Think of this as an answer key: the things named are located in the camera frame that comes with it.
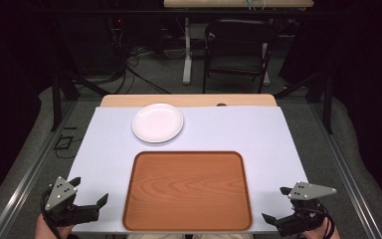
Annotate dark curtain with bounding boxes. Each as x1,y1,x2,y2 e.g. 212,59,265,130
278,0,382,211
0,0,56,215

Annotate white round plate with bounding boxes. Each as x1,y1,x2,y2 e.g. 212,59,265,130
131,103,185,144

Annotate white table cover sheet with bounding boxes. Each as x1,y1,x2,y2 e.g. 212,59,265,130
67,106,309,234

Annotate person's right hand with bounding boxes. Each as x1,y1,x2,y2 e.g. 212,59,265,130
296,217,342,239

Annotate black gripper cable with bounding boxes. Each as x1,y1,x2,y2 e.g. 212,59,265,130
317,202,336,239
40,187,63,239

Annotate brown wooden tray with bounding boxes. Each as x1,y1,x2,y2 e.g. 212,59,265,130
121,150,254,232

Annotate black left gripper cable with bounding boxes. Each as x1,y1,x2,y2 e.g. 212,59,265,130
40,187,63,239

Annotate background desk with white legs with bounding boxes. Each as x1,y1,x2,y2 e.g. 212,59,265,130
163,0,315,86

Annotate black floor cables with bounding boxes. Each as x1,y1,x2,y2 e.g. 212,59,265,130
110,44,173,96

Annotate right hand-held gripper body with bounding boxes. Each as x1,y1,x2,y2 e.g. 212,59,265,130
276,180,338,237

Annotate black metal stand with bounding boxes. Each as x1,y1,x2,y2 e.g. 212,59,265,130
273,70,334,135
50,69,111,132

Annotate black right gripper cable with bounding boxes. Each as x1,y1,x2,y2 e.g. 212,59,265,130
317,202,336,239

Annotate dark equipment with red light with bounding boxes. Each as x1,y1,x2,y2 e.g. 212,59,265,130
103,0,167,76

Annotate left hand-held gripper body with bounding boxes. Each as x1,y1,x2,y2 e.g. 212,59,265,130
43,175,100,228

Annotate black floor bracket with cable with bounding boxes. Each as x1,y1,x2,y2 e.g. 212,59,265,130
53,125,83,160

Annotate aluminium floor rail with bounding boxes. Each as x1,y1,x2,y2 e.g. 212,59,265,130
0,99,78,239
310,102,382,239

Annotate person's left hand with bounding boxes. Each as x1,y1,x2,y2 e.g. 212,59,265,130
34,213,76,239

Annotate light wooden table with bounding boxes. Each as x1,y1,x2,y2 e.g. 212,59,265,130
99,93,279,109

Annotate black folding chair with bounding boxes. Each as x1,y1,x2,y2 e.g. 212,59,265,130
201,18,280,95

